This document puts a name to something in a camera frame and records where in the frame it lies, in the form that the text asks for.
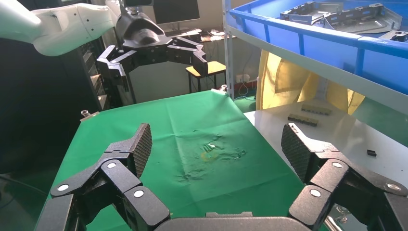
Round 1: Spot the green table cloth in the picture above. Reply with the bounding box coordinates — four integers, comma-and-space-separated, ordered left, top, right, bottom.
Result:
41, 90, 306, 231

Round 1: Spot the cluttered desk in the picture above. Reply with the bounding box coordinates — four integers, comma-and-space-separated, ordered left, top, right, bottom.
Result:
166, 28, 237, 43

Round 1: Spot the white metal shelf rack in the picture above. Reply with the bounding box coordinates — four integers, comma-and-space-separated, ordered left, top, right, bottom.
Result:
222, 0, 408, 116

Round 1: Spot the yellow seat stool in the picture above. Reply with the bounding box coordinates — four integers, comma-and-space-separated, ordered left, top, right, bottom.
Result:
186, 61, 227, 94

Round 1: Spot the stamped sheet metal part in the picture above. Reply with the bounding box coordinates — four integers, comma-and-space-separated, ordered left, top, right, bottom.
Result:
379, 30, 408, 43
323, 3, 403, 34
280, 1, 345, 26

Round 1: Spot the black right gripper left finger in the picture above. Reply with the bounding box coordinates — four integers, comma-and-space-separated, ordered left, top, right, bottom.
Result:
34, 123, 171, 231

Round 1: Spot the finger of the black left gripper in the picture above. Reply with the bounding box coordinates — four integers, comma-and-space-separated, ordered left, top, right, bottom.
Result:
96, 44, 141, 93
166, 37, 209, 77

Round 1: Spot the dark connector strip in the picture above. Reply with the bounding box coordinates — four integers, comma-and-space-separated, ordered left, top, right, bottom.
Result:
301, 104, 332, 116
288, 114, 319, 128

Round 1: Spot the black robot torso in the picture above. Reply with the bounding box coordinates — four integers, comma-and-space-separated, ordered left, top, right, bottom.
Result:
0, 38, 107, 174

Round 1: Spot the blue plastic bin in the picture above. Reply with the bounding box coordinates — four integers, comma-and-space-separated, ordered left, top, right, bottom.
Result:
229, 0, 408, 95

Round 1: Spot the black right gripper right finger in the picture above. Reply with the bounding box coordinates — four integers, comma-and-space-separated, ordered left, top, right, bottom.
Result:
281, 122, 408, 231

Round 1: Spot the black computer monitor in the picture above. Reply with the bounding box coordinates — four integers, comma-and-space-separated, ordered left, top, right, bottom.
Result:
153, 0, 201, 25

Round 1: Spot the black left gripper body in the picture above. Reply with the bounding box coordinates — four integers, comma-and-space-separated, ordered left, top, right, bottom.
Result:
115, 11, 174, 66

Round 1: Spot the silver binder clip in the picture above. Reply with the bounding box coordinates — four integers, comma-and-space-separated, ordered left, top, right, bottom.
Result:
211, 84, 229, 96
325, 205, 351, 231
79, 109, 100, 123

